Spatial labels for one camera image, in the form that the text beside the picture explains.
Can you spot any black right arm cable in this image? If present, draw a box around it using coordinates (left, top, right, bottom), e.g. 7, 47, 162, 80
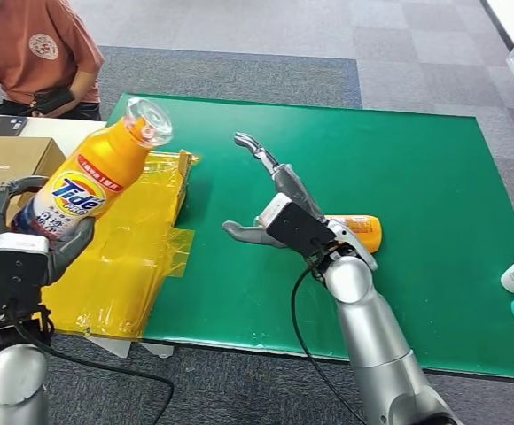
290, 258, 367, 425

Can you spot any brown cardboard box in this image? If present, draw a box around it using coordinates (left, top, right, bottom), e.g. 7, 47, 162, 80
0, 137, 67, 207

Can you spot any person's black glove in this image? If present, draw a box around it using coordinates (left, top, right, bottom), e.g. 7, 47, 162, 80
27, 86, 76, 117

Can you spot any person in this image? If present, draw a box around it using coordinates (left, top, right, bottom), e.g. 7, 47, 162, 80
0, 0, 105, 122

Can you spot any yellow plastic sheet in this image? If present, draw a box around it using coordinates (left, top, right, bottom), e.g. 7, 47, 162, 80
39, 148, 202, 343

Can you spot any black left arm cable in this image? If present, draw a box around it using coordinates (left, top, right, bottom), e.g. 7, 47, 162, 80
5, 305, 176, 425

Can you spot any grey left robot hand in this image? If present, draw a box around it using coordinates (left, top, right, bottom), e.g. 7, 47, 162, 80
0, 174, 97, 292

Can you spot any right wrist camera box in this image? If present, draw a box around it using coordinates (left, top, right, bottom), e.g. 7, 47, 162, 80
256, 192, 337, 259

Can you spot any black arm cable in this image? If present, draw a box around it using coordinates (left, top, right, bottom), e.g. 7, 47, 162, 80
290, 258, 367, 425
5, 305, 176, 425

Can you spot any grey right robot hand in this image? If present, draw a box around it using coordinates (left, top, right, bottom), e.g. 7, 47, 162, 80
221, 131, 328, 250

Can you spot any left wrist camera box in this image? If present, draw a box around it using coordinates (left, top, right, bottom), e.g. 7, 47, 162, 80
0, 232, 51, 321

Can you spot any orange Tide detergent bottle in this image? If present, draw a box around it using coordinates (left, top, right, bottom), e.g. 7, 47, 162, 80
326, 214, 383, 256
10, 96, 174, 243

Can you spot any green table mat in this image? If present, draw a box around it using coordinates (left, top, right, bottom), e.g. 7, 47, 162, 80
96, 93, 514, 383

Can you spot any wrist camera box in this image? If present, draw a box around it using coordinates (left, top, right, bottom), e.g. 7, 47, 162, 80
0, 232, 51, 321
256, 192, 337, 259

